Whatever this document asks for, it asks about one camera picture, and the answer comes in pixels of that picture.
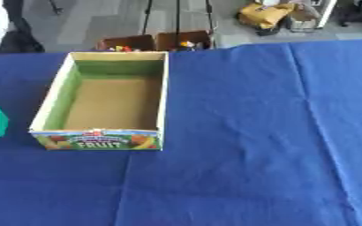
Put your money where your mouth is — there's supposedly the cardboard box with green inside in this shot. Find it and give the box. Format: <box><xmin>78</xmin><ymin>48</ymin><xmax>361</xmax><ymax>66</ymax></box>
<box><xmin>27</xmin><ymin>50</ymin><xmax>170</xmax><ymax>152</ymax></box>

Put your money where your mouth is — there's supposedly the grey cardboard box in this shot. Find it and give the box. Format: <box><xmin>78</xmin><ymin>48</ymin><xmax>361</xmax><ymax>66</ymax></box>
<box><xmin>286</xmin><ymin>3</ymin><xmax>323</xmax><ymax>32</ymax></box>

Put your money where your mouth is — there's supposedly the black tripod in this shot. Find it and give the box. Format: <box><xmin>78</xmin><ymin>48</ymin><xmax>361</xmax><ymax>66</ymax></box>
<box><xmin>139</xmin><ymin>0</ymin><xmax>217</xmax><ymax>49</ymax></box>

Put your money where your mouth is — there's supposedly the yellow bag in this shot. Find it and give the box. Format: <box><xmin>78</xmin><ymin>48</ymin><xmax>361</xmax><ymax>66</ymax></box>
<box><xmin>237</xmin><ymin>2</ymin><xmax>298</xmax><ymax>30</ymax></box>

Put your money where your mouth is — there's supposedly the brown cardboard box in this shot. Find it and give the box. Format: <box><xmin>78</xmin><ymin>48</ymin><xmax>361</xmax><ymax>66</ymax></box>
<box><xmin>155</xmin><ymin>29</ymin><xmax>215</xmax><ymax>52</ymax></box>
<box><xmin>95</xmin><ymin>34</ymin><xmax>156</xmax><ymax>53</ymax></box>

